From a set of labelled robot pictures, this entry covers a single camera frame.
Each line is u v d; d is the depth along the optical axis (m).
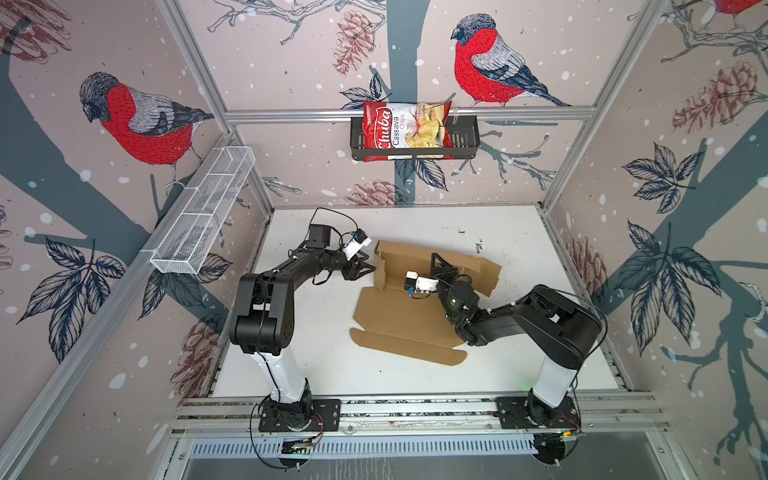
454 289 0.77
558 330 0.48
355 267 0.83
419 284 0.79
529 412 0.66
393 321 0.90
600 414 0.75
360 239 0.82
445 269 0.80
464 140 0.94
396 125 0.88
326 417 0.73
